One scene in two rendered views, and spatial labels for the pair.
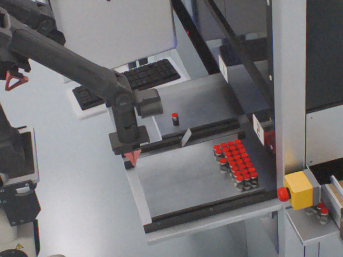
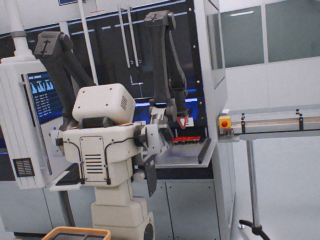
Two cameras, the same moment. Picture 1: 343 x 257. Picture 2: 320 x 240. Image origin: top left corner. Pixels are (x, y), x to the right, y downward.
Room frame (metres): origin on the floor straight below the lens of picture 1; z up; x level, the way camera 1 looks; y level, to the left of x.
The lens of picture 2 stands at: (0.82, 1.46, 1.46)
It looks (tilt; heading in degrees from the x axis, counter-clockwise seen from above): 12 degrees down; 297
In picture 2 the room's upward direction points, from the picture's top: 8 degrees counter-clockwise
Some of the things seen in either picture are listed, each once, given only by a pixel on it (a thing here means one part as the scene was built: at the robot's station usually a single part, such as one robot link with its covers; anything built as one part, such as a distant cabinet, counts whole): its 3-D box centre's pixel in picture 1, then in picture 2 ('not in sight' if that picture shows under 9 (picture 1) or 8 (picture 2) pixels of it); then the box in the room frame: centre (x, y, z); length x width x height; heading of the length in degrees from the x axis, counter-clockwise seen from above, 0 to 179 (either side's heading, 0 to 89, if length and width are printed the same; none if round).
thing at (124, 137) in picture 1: (127, 130); (180, 107); (1.42, 0.12, 1.20); 0.10 x 0.07 x 0.07; 98
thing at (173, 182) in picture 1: (196, 177); (182, 149); (1.52, -0.05, 0.90); 0.34 x 0.26 x 0.04; 98
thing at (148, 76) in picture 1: (126, 82); (80, 169); (2.18, 0.15, 0.82); 0.40 x 0.14 x 0.02; 107
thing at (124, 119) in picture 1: (126, 112); (179, 95); (1.42, 0.11, 1.26); 0.07 x 0.06 x 0.07; 100
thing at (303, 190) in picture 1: (300, 189); (225, 122); (1.30, -0.32, 0.99); 0.08 x 0.07 x 0.07; 99
